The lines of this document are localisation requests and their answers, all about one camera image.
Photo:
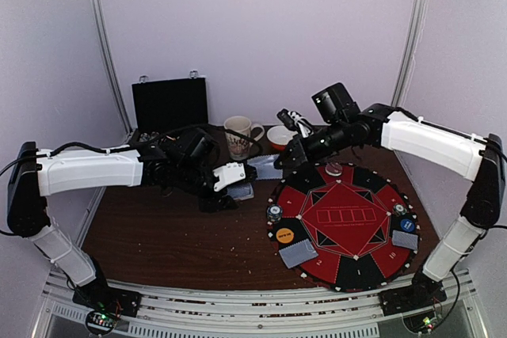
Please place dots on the green white chip stack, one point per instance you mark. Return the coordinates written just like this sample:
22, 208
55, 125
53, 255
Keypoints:
399, 209
274, 213

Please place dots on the dealt blue cards pile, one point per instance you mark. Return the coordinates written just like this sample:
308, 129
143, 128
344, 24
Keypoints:
298, 253
405, 240

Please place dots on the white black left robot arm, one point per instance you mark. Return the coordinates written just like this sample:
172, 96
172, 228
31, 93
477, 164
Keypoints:
37, 174

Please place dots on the orange white small bowl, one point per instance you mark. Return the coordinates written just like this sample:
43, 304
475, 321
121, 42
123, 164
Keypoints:
279, 137

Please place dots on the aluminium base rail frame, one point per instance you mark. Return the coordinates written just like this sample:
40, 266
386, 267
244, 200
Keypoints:
306, 312

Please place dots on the blue playing card deck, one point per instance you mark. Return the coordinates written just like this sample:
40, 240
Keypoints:
241, 192

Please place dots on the clear red dealer button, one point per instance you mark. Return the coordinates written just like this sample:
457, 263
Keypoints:
334, 168

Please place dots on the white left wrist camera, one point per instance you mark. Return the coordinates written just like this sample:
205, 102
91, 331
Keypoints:
228, 174

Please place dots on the tall ceramic seashell mug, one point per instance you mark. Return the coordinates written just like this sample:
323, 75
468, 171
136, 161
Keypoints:
237, 130

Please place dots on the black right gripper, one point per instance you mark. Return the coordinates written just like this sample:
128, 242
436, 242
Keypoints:
295, 148

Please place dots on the round red black poker mat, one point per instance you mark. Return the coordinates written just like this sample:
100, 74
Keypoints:
349, 220

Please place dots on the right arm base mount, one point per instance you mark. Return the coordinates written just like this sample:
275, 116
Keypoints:
412, 302

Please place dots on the aluminium frame post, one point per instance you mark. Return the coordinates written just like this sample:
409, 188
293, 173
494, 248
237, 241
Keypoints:
414, 32
110, 70

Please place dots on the black poker chip case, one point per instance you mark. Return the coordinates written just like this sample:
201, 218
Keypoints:
166, 105

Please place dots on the left aluminium frame post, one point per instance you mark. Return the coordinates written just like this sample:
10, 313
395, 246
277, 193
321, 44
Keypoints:
110, 70

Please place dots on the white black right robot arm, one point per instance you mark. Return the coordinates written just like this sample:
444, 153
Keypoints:
477, 159

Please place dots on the right aluminium frame post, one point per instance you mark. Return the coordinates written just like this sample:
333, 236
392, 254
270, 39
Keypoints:
414, 32

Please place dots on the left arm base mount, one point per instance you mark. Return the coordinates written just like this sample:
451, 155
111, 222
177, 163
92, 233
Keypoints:
104, 317

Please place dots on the blue small blind button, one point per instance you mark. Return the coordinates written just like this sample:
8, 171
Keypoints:
407, 225

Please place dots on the orange big blind button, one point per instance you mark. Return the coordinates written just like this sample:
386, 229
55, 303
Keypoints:
285, 235

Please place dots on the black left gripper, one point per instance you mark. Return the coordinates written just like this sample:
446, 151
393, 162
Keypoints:
218, 203

